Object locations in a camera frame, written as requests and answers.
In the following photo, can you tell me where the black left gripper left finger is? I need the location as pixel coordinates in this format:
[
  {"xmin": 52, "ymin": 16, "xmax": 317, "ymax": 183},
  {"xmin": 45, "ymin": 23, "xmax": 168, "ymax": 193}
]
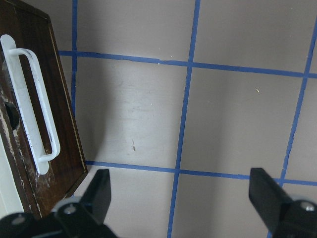
[{"xmin": 55, "ymin": 169, "xmax": 111, "ymax": 226}]

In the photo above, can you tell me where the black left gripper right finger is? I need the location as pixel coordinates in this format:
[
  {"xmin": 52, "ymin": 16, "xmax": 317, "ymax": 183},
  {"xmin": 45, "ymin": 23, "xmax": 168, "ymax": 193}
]
[{"xmin": 249, "ymin": 168, "xmax": 293, "ymax": 232}]

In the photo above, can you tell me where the white drawer handle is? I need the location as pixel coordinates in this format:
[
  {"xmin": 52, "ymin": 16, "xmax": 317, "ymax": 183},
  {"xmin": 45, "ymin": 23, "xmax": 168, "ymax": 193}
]
[{"xmin": 0, "ymin": 34, "xmax": 60, "ymax": 175}]

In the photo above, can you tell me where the dark wooden drawer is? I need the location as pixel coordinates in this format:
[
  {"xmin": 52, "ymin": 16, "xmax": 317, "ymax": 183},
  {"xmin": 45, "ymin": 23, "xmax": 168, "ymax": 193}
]
[{"xmin": 0, "ymin": 0, "xmax": 87, "ymax": 218}]

